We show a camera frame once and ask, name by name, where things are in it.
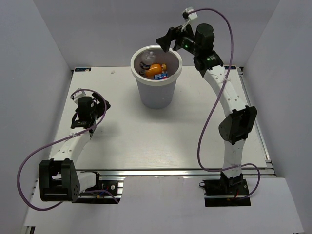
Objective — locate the blue corner label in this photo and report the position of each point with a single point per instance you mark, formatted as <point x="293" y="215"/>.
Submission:
<point x="230" y="67"/>
<point x="81" y="69"/>

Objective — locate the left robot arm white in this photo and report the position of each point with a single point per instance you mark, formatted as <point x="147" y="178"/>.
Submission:
<point x="58" y="178"/>

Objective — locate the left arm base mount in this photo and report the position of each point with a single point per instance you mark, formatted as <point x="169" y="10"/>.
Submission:
<point x="107" y="190"/>

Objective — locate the orange juice bottle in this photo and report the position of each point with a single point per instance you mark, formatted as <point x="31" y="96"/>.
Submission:
<point x="156" y="69"/>

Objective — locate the blue label water bottle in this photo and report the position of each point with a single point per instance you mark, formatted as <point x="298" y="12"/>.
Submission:
<point x="161" y="76"/>

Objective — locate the right blue corner label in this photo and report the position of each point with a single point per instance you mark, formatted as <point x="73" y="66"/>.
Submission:
<point x="230" y="67"/>

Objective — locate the aluminium front rail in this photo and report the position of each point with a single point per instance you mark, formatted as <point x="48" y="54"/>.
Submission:
<point x="246" y="172"/>

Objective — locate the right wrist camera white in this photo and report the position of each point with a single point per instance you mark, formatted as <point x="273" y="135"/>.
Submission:
<point x="189" y="16"/>

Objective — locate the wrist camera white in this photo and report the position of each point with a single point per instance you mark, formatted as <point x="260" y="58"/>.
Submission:
<point x="79" y="93"/>
<point x="189" y="16"/>

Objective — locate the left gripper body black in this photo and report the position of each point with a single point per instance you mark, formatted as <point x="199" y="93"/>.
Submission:
<point x="100" y="108"/>

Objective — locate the left blue corner label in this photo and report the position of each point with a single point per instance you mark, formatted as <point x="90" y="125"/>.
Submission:
<point x="81" y="69"/>

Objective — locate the pepsi bottle black cap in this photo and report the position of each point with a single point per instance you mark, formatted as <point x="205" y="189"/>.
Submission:
<point x="147" y="59"/>

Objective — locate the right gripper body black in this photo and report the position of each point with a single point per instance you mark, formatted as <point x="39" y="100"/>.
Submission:
<point x="188" y="45"/>

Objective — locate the white plastic bin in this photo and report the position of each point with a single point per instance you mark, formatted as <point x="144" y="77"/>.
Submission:
<point x="157" y="94"/>

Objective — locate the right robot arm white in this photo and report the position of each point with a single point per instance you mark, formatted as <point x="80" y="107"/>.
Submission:
<point x="239" y="117"/>

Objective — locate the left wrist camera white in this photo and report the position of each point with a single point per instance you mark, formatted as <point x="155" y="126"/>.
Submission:
<point x="79" y="93"/>

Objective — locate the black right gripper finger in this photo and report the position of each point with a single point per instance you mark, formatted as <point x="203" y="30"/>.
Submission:
<point x="165" y="41"/>
<point x="177" y="45"/>

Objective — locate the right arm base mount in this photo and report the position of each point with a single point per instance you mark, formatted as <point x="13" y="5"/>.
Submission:
<point x="217" y="195"/>

